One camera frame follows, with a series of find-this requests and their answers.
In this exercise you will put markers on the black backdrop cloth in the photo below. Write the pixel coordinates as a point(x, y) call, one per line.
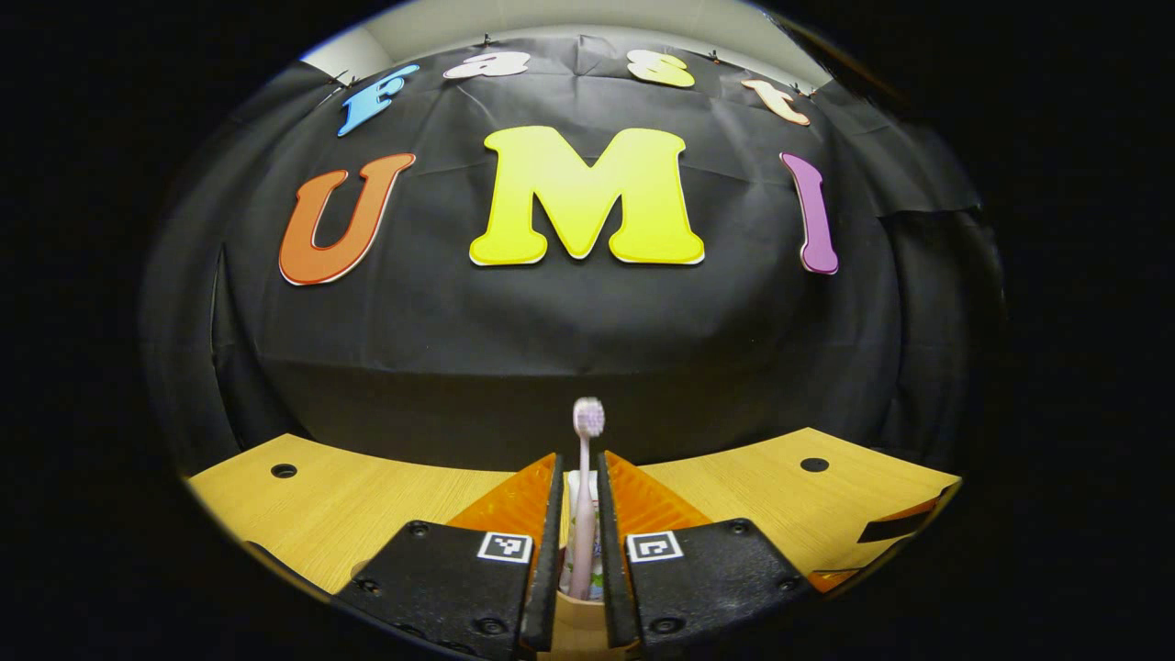
point(551, 321)

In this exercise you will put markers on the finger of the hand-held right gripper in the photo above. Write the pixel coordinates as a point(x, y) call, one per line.
point(895, 528)

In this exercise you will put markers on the beige cup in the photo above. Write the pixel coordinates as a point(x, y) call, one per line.
point(578, 624)

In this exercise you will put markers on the pink white toothbrush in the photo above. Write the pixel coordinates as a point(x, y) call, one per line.
point(584, 514)

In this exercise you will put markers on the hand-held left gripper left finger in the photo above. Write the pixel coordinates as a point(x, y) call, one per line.
point(551, 551)

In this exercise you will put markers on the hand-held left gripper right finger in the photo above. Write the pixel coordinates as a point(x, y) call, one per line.
point(610, 569)

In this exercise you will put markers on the wooden desktop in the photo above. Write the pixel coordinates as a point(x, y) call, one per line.
point(367, 496)

